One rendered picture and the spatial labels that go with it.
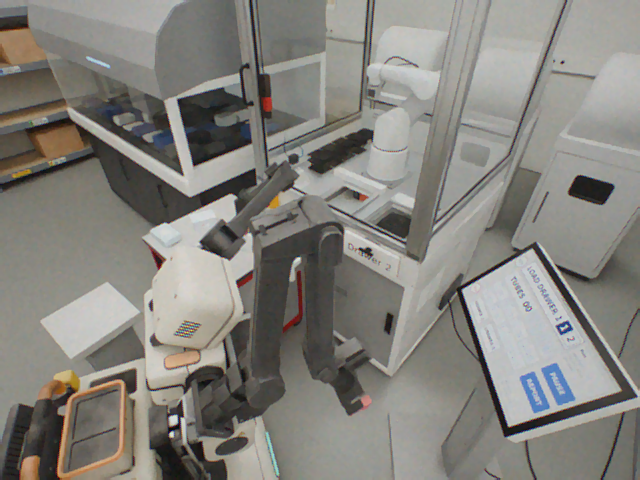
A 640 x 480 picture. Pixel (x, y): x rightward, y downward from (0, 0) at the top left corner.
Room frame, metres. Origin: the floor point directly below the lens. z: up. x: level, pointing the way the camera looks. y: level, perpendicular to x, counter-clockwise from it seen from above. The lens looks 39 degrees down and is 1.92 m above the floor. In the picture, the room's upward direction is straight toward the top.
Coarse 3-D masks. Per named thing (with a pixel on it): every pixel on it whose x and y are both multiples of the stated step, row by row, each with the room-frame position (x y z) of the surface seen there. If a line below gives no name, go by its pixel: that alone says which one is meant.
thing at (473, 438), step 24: (480, 384) 0.67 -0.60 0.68; (480, 408) 0.61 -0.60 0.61; (408, 432) 0.76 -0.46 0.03; (432, 432) 0.76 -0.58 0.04; (456, 432) 0.66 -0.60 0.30; (480, 432) 0.56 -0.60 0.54; (408, 456) 0.65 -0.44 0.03; (432, 456) 0.65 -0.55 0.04; (456, 456) 0.59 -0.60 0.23; (480, 456) 0.55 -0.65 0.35
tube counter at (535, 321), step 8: (520, 304) 0.70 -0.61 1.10; (528, 304) 0.69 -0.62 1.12; (528, 312) 0.66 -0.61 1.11; (536, 312) 0.65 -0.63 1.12; (528, 320) 0.64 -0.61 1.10; (536, 320) 0.63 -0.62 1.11; (544, 320) 0.62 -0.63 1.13; (536, 328) 0.61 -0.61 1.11; (544, 328) 0.60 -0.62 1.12; (536, 336) 0.58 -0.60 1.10; (544, 336) 0.57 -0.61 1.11; (544, 344) 0.55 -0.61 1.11; (552, 344) 0.54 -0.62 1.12; (544, 352) 0.53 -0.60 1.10; (552, 352) 0.53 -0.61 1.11
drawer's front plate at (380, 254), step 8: (352, 232) 1.27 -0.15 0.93; (344, 240) 1.28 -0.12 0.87; (352, 240) 1.25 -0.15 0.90; (360, 240) 1.22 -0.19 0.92; (344, 248) 1.28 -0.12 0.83; (352, 248) 1.25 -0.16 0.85; (376, 248) 1.16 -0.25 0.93; (360, 256) 1.21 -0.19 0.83; (376, 256) 1.16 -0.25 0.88; (384, 256) 1.13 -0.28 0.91; (392, 256) 1.11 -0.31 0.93; (376, 264) 1.15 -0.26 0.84; (384, 264) 1.13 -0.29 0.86; (392, 264) 1.10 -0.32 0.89; (392, 272) 1.10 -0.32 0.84
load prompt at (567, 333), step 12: (528, 276) 0.77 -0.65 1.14; (540, 276) 0.75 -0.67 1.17; (540, 288) 0.71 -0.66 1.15; (552, 288) 0.70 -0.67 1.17; (540, 300) 0.68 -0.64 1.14; (552, 300) 0.66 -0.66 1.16; (552, 312) 0.63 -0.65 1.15; (564, 312) 0.61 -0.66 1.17; (552, 324) 0.60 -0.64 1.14; (564, 324) 0.58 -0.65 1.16; (564, 336) 0.55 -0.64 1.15; (576, 336) 0.54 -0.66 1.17; (564, 348) 0.52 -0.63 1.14
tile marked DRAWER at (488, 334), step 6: (486, 324) 0.69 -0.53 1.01; (492, 324) 0.68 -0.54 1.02; (480, 330) 0.69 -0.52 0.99; (486, 330) 0.68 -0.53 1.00; (492, 330) 0.67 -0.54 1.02; (486, 336) 0.66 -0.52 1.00; (492, 336) 0.65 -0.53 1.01; (486, 342) 0.64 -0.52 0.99; (492, 342) 0.63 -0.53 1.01; (498, 342) 0.62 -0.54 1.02; (486, 348) 0.62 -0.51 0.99; (492, 348) 0.61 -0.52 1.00; (498, 348) 0.60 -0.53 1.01
